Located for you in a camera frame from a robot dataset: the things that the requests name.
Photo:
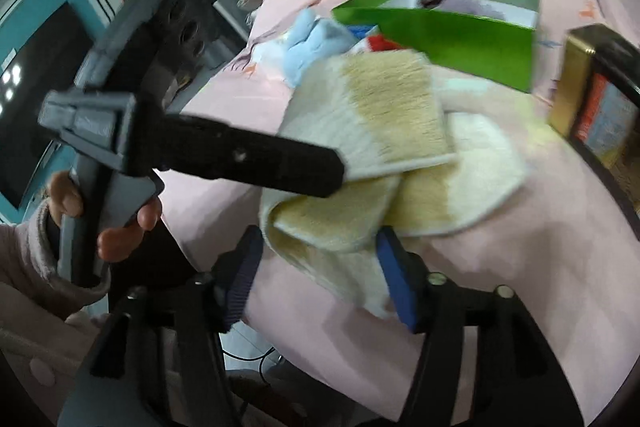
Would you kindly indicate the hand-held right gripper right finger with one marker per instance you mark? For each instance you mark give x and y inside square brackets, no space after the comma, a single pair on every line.
[400,287]

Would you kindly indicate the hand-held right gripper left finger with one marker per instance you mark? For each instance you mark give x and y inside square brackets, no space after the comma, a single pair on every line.
[240,277]

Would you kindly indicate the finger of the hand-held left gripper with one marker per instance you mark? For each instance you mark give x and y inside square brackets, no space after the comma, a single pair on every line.
[250,154]

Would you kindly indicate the light blue plush toy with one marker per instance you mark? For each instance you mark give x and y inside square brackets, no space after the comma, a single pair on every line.
[310,44]

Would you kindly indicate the cream beige knitted hat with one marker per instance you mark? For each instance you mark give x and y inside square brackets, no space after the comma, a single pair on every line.
[390,107]

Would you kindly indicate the blue orange tissue pack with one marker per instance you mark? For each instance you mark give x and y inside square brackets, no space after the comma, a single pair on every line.
[372,38]

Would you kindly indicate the green cardboard box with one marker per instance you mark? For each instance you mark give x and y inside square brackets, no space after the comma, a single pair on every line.
[450,52]

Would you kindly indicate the person's left forearm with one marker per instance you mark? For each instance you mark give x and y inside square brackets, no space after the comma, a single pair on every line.
[25,257]

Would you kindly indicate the person's left hand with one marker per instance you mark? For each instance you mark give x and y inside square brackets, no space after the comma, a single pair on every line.
[120,239]

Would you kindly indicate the black television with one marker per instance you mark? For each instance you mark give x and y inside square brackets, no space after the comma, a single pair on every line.
[30,97]

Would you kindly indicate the pink deer print tablecloth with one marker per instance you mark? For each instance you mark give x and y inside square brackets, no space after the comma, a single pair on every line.
[525,257]

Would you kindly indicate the person's pink fuzzy clothing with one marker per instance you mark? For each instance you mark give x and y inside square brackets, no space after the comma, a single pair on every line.
[35,357]

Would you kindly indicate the gold black tin box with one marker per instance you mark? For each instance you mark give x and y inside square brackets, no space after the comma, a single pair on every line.
[580,72]

